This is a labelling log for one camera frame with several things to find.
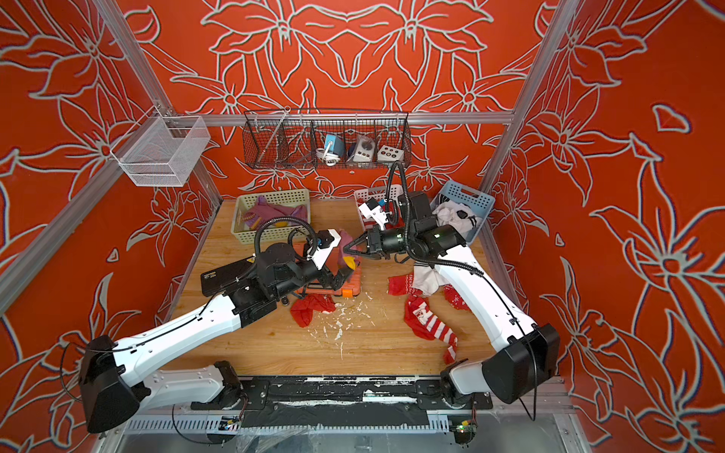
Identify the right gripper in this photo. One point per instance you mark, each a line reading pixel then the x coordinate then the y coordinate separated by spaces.
pixel 378 248

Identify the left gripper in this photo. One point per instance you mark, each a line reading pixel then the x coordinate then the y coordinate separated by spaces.
pixel 327 278

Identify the purple ribbed sock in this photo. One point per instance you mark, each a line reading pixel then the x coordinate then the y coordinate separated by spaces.
pixel 263 211

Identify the plain white ankle sock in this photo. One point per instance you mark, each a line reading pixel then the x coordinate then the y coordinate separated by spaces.
pixel 458 216

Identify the purple yellow striped sock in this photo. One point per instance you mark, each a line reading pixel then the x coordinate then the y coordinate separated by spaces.
pixel 346 258

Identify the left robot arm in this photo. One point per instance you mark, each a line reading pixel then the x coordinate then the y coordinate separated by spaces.
pixel 119 378

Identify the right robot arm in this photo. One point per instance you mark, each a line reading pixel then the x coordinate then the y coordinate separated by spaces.
pixel 525 353

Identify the white plastic basket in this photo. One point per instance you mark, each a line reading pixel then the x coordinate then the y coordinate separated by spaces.
pixel 362 196

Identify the green plastic basket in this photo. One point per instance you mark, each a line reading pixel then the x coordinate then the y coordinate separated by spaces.
pixel 289 198

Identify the blue plastic basket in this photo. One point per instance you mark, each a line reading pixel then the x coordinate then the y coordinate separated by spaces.
pixel 480 203

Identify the white black striped crew sock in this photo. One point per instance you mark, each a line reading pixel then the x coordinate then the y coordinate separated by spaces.
pixel 427 280

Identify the red crumpled sock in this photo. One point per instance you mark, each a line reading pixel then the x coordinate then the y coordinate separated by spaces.
pixel 305 308

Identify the red patterned knit sock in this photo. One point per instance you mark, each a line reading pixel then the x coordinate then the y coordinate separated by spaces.
pixel 400 285

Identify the black yellow bit box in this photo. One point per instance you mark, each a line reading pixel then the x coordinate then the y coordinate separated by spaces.
pixel 223 279

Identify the red snowflake sock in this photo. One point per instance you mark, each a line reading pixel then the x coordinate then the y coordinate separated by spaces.
pixel 455 299

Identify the orange plastic tool case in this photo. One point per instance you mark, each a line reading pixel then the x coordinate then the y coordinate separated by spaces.
pixel 351 288

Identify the red white striped santa sock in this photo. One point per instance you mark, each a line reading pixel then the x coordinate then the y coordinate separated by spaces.
pixel 425 324

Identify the white button box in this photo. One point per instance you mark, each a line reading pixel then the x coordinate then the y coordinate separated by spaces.
pixel 388 154

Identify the white socket cube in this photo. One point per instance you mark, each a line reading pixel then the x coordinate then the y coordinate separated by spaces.
pixel 363 151

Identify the white power adapter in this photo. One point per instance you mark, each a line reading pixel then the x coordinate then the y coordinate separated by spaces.
pixel 333 150

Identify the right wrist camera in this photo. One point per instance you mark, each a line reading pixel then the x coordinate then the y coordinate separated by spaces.
pixel 372 213

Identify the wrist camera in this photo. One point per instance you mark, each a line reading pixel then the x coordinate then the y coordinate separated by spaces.
pixel 326 242
pixel 372 213

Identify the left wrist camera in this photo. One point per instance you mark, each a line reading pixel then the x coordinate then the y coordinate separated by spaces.
pixel 326 242

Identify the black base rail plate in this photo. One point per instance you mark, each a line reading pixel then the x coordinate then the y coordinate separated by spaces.
pixel 347 402

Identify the black wire wall basket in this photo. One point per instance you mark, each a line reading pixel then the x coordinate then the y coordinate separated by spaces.
pixel 287 139

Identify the white wire wall basket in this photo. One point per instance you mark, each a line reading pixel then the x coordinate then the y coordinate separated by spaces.
pixel 160 155

